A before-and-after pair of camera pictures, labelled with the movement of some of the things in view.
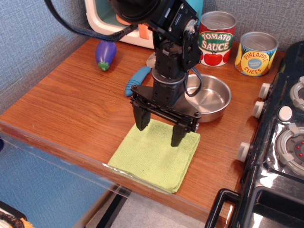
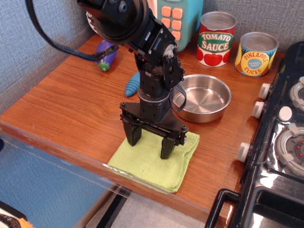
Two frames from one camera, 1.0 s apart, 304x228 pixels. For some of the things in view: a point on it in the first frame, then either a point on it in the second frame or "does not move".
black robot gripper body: (168, 101) to (155, 114)
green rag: (147, 155) does not move
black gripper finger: (178, 132) to (168, 145)
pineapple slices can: (256, 54) does not move
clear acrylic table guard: (39, 174) does not move
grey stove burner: (297, 93) does not move
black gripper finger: (142, 117) to (134, 132)
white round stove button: (285, 113) does not move
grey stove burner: (289, 148) does not move
